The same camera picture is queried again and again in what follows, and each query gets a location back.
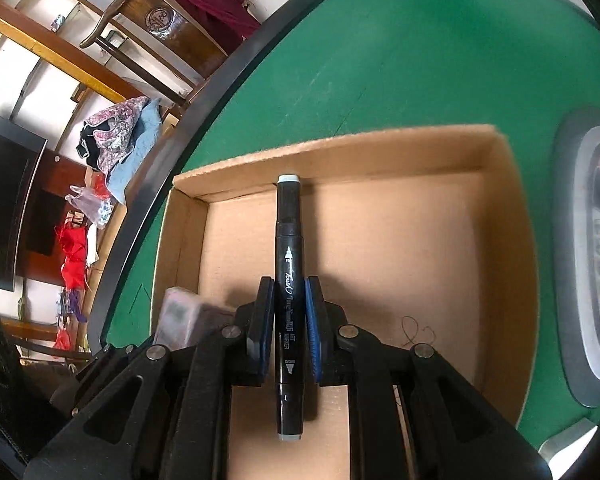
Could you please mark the small teal box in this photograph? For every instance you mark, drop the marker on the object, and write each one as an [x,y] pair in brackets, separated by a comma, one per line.
[114,39]

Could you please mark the mahjong table centre panel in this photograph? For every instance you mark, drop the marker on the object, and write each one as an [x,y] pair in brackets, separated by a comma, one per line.
[595,260]

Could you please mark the black marker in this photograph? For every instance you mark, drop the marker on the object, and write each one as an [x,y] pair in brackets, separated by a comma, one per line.
[290,220]

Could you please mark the red bags on bench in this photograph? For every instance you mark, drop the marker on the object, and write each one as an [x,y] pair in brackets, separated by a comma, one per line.
[72,260]

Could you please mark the small grey box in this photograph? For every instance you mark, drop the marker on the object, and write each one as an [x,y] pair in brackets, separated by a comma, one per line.
[180,315]

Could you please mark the pile of clothes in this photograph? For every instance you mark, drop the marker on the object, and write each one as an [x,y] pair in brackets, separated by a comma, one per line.
[115,135]

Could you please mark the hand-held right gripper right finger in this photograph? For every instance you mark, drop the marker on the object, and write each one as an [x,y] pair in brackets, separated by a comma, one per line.
[313,332]

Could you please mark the carved wooden chair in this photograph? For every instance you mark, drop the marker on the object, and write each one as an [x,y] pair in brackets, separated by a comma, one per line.
[180,25]

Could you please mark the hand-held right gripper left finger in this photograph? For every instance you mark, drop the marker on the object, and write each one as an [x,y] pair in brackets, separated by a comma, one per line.
[266,332]

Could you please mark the wooden wall shelves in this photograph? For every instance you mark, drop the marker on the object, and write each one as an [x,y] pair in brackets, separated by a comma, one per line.
[45,50]

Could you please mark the cardboard box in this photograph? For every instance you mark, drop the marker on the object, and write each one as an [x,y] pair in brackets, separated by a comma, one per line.
[405,260]

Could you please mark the clear plastic bag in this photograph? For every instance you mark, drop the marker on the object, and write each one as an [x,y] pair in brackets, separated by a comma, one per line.
[87,205]

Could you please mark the dark wooden cabinet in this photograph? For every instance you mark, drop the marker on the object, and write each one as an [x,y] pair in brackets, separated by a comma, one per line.
[45,210]

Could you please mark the black television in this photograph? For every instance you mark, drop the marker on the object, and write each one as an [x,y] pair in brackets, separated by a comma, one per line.
[5,200]

